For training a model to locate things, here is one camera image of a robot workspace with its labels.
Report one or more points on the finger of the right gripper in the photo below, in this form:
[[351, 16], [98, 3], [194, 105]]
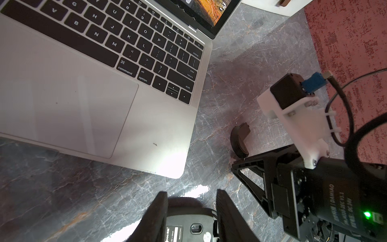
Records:
[[265, 166]]

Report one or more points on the white three-drawer storage unit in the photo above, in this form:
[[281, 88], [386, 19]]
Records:
[[284, 8]]

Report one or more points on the silver laptop with black keys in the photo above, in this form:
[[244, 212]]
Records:
[[118, 82]]

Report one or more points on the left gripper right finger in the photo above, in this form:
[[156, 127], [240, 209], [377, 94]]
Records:
[[231, 224]]

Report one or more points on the black mouse battery cover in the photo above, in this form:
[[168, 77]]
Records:
[[237, 137]]

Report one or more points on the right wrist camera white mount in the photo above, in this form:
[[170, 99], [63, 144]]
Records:
[[292, 101]]

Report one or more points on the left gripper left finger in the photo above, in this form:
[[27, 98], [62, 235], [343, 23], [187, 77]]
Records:
[[153, 223]]

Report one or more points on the black wireless mouse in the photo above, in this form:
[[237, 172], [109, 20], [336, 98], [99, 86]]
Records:
[[189, 224]]

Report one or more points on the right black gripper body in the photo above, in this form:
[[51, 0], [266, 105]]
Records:
[[332, 193]]

